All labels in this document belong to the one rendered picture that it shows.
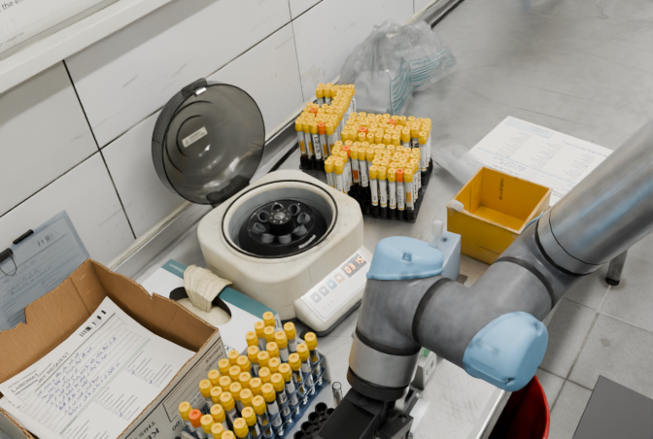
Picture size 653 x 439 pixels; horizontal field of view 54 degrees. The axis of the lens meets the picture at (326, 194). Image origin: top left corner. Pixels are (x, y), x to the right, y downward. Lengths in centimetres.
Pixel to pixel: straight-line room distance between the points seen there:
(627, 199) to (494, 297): 15
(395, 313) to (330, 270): 41
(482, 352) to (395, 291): 11
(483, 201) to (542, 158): 19
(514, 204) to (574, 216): 59
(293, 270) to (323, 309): 8
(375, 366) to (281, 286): 34
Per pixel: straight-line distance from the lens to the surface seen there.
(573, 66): 174
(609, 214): 61
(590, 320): 227
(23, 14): 99
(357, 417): 73
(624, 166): 59
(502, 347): 62
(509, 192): 121
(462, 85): 164
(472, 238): 113
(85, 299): 111
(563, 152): 140
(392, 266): 66
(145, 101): 115
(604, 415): 91
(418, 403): 96
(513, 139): 142
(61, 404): 103
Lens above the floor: 170
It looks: 39 degrees down
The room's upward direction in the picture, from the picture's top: 8 degrees counter-clockwise
